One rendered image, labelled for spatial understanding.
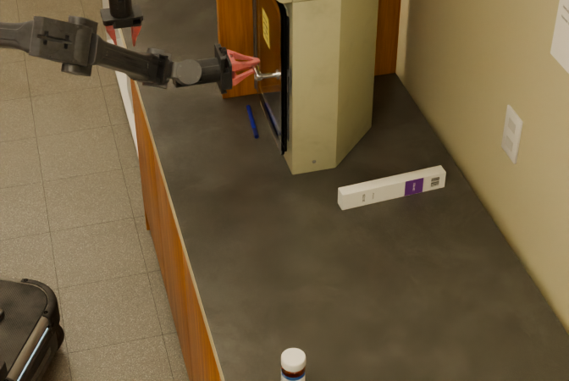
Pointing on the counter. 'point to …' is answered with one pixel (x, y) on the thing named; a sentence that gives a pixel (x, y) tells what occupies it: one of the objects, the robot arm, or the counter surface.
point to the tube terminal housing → (331, 56)
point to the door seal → (285, 78)
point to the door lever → (262, 74)
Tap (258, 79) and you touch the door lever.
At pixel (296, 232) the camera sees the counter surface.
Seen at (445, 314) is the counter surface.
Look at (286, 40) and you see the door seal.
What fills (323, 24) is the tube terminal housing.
